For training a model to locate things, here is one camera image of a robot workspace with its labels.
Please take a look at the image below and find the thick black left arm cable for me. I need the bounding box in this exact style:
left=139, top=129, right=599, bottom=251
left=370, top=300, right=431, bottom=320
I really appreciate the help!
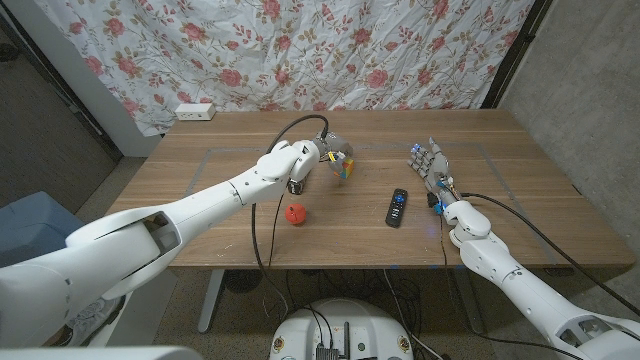
left=249, top=114, right=330, bottom=321

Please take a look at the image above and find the black TV remote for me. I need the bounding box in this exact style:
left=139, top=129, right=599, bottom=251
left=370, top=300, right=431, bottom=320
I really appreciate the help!
left=384, top=187, right=409, bottom=229

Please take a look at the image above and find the black backdrop stand pole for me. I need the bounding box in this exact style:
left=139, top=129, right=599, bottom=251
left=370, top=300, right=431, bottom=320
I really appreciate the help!
left=480, top=0, right=554, bottom=110

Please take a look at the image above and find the white robot torso base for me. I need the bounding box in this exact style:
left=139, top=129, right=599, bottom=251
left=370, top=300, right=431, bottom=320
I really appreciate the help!
left=269, top=298, right=415, bottom=360

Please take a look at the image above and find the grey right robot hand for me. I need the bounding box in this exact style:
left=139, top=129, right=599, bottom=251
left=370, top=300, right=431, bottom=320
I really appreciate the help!
left=407, top=137, right=459, bottom=206

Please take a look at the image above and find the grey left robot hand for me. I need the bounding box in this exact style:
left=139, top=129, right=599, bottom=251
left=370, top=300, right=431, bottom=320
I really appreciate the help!
left=313, top=131, right=355, bottom=174

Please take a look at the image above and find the white floral backdrop cloth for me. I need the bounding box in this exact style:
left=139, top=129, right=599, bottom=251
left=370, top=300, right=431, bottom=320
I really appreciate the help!
left=34, top=0, right=536, bottom=137

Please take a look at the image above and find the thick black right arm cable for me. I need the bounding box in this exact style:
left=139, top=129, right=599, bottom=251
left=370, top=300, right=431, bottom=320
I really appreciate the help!
left=459, top=192, right=640, bottom=316

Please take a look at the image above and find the white power strip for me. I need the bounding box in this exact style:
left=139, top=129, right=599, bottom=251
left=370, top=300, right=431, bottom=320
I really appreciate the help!
left=174, top=102, right=217, bottom=122

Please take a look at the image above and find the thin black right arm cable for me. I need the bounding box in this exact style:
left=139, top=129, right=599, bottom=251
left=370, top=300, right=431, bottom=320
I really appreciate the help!
left=438, top=213, right=589, bottom=360

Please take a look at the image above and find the grey metal table leg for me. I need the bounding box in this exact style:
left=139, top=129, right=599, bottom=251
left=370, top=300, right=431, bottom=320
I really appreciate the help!
left=452, top=268, right=486, bottom=335
left=197, top=268, right=226, bottom=335

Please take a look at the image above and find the white robot chest edge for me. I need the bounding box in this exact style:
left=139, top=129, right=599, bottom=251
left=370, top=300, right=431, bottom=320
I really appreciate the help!
left=0, top=345, right=204, bottom=360

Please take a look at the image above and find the blue plastic bin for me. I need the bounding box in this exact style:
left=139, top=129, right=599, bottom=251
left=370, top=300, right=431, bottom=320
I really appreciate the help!
left=0, top=191, right=89, bottom=269

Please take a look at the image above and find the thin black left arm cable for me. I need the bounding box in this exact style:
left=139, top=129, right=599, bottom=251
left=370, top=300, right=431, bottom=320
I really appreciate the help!
left=267, top=192, right=286, bottom=271

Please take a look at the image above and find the white floor mat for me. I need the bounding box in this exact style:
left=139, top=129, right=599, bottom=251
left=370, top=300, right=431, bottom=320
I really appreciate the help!
left=104, top=269, right=179, bottom=348

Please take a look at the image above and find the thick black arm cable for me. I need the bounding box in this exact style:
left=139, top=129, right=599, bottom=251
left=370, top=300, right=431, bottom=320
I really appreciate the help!
left=459, top=192, right=640, bottom=316
left=249, top=114, right=330, bottom=321

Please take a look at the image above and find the black round floor base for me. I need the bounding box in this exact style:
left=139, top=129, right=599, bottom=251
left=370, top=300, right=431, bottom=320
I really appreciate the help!
left=223, top=268, right=265, bottom=294

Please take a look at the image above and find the red round ball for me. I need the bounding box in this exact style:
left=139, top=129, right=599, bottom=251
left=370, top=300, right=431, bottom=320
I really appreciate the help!
left=284, top=203, right=308, bottom=226

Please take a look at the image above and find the multicoloured Rubik's cube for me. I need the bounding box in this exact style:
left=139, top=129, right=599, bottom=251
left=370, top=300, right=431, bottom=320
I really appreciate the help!
left=333, top=157, right=356, bottom=180

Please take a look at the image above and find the grey sneaker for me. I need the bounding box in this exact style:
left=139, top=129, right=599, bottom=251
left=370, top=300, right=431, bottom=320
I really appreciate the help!
left=64, top=295, right=126, bottom=346

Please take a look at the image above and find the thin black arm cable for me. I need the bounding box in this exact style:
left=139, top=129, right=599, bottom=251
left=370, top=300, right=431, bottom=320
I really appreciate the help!
left=438, top=213, right=589, bottom=360
left=267, top=192, right=286, bottom=271

